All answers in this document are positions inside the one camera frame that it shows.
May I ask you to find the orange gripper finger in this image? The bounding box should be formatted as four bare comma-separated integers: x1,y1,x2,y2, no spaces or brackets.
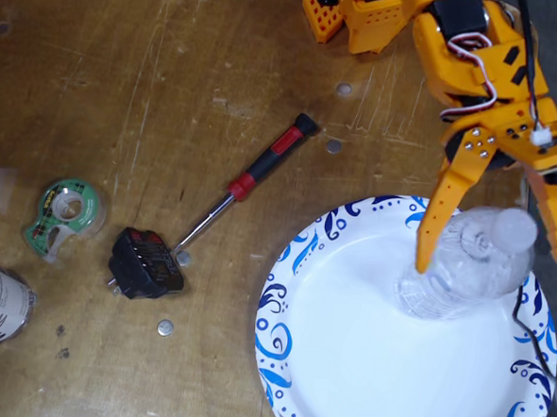
519,166,557,266
414,124,498,279

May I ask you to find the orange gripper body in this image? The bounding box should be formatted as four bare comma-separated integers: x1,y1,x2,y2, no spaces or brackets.
436,89,557,177

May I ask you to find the clear plastic water bottle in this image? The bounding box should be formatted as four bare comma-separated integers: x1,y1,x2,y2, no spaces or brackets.
392,200,540,328

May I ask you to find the blue patterned paper plate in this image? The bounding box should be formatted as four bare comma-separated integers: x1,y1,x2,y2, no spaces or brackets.
248,186,557,417

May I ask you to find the red black screwdriver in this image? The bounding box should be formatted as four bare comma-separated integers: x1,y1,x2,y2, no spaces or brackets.
171,105,319,263

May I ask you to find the black power adapter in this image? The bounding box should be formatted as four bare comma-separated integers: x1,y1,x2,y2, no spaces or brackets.
106,225,188,304

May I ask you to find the green tape dispenser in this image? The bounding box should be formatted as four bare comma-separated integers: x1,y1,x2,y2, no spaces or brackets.
21,176,109,268

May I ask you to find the red white servo wire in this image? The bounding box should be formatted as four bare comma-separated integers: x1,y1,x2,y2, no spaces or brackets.
438,31,506,125

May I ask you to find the black camera cable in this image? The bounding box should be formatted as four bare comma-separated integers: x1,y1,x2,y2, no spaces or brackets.
508,0,548,129

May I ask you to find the black hanging cable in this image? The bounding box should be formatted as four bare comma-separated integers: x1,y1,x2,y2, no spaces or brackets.
504,278,557,417

